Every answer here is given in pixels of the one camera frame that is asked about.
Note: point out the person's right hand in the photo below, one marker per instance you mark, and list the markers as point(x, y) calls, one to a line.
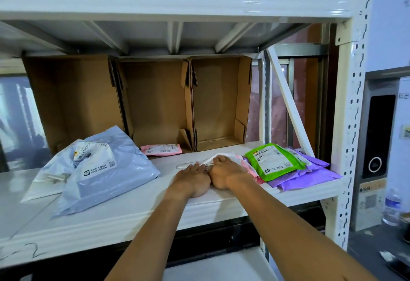
point(227, 173)

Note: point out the small pink packet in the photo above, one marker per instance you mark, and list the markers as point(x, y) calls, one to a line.
point(147, 151)

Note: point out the green mailer bag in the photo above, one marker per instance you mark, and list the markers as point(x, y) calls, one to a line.
point(256, 170)

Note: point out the white wall socket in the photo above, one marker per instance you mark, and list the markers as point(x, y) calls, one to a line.
point(406, 131)

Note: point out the grey device housing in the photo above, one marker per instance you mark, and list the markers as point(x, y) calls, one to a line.
point(381, 87)

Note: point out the clear plastic water bottle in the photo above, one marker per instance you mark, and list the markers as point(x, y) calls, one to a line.
point(392, 208)

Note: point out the open brown cardboard box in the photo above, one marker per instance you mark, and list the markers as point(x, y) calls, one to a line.
point(217, 98)
point(153, 101)
point(73, 98)

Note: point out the taped cardboard box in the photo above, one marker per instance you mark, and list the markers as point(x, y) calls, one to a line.
point(368, 207)

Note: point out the white metal shelf rack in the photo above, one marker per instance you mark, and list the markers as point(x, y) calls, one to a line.
point(96, 220)

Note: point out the purple mailer bag front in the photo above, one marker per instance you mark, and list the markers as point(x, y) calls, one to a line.
point(315, 162)

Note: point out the large grey-blue mailer bag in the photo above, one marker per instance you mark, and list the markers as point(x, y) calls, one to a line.
point(121, 178)

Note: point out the person's right forearm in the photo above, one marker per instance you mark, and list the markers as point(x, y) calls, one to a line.
point(294, 236)

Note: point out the person's left forearm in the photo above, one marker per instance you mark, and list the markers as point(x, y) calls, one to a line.
point(150, 242)

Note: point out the metal window frame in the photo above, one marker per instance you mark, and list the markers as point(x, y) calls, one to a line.
point(19, 123)

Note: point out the purple mailer bag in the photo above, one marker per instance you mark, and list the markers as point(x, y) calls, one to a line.
point(307, 179)
point(315, 162)

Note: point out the person's left hand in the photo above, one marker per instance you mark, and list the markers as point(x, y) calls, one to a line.
point(192, 181)

